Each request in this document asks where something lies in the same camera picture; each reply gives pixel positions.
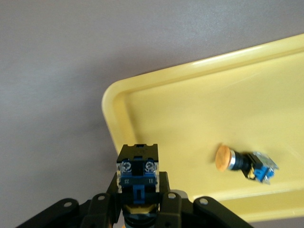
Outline yellow plastic tray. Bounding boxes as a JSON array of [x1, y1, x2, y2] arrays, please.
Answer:
[[101, 33, 304, 223]]

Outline yellow push button switch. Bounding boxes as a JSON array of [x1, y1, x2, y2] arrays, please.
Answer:
[[115, 143, 160, 228], [214, 143, 279, 185]]

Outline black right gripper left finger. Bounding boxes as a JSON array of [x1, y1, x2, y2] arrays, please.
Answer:
[[14, 172, 123, 228]]

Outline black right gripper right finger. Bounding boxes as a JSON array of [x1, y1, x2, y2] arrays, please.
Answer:
[[155, 171, 254, 228]]

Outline brown table mat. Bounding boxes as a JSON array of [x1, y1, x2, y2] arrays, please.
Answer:
[[0, 0, 304, 228]]

